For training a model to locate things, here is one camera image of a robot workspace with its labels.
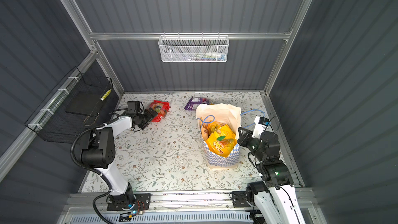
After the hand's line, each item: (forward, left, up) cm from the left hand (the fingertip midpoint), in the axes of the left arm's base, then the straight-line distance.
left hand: (153, 116), depth 99 cm
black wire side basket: (-9, +27, +25) cm, 38 cm away
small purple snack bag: (+14, -27, -3) cm, 30 cm away
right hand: (-25, -48, +20) cm, 57 cm away
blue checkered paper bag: (-8, -46, +9) cm, 48 cm away
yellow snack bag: (-26, -40, +11) cm, 49 cm away
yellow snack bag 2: (-13, -37, +5) cm, 40 cm away
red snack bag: (+7, -4, -1) cm, 9 cm away
